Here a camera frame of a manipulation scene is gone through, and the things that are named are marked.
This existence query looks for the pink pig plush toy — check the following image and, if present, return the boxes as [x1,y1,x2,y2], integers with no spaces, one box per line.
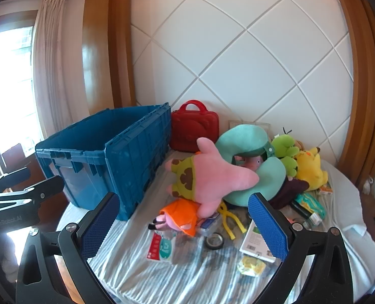
[235,155,264,173]

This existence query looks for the yellow snack packet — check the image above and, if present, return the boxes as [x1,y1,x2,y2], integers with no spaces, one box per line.
[236,255,265,276]

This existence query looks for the white curtain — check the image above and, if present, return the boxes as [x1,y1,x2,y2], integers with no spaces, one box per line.
[32,0,72,143]

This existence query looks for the orange hooded pink plush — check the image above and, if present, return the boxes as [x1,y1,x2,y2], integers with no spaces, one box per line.
[148,199,201,237]

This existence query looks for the clear plastic box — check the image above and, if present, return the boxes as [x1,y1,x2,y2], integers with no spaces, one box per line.
[196,213,221,237]

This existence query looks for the wet wipes packet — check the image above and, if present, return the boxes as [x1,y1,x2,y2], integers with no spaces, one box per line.
[146,231,180,263]

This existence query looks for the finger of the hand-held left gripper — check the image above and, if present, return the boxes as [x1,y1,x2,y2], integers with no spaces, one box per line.
[0,167,32,194]
[0,176,64,211]

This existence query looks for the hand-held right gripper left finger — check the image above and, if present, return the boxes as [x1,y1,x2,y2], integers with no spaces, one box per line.
[16,193,120,304]

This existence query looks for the yellow mouse plush toy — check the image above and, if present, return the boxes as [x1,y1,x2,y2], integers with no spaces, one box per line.
[293,146,329,192]

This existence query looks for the blue plastic crate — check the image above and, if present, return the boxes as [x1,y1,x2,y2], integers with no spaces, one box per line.
[35,102,172,221]

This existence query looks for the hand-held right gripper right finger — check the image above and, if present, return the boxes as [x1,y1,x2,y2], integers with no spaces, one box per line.
[248,193,363,304]

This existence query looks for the yellow plastic tongs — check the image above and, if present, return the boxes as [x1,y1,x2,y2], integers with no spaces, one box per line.
[218,203,246,239]

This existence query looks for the black tape roll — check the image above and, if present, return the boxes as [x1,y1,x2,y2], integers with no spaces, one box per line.
[205,233,225,250]

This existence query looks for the red carrying case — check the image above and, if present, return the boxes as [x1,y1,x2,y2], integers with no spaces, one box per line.
[170,100,220,153]

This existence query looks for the green frog plush toy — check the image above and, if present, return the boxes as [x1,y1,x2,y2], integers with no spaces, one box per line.
[270,127,299,178]

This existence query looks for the dark wooden chair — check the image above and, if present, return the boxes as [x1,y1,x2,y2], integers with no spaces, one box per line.
[1,143,27,172]

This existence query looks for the window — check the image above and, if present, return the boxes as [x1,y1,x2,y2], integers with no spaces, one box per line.
[0,25,38,178]

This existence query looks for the white carton box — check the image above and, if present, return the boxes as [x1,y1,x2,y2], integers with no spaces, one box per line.
[239,220,277,263]

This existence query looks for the maroon cloth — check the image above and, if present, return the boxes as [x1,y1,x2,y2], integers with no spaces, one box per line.
[268,179,311,210]

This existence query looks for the wooden wall trim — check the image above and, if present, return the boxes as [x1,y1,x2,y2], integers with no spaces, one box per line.
[328,0,375,191]
[81,0,136,110]

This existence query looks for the pink starfish plush toy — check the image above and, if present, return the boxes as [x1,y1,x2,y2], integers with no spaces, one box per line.
[165,137,260,217]

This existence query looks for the teal neck pillow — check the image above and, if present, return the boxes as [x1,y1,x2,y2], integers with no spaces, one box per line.
[215,125,287,208]

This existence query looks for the green tissue packet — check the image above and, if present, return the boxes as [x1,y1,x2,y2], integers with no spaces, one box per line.
[293,193,327,219]

